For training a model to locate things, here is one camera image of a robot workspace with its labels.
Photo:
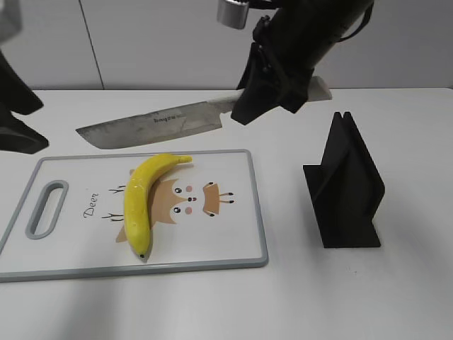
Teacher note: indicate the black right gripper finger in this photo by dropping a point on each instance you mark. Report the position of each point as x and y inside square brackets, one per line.
[294, 93]
[258, 97]

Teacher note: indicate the white handled kitchen knife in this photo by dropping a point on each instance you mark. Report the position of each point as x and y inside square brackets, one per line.
[160, 125]

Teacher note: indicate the white deer cutting board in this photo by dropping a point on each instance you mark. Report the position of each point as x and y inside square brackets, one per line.
[68, 222]

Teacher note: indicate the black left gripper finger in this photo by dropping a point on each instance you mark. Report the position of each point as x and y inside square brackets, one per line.
[17, 97]

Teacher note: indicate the yellow plastic banana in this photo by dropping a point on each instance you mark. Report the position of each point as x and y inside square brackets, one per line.
[136, 194]

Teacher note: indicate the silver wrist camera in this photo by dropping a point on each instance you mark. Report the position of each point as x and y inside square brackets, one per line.
[232, 13]

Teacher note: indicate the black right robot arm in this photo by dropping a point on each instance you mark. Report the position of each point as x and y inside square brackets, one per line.
[286, 49]

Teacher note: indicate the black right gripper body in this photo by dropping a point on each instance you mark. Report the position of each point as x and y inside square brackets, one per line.
[270, 68]

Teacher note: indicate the black knife stand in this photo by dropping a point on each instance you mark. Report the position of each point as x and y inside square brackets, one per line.
[345, 188]

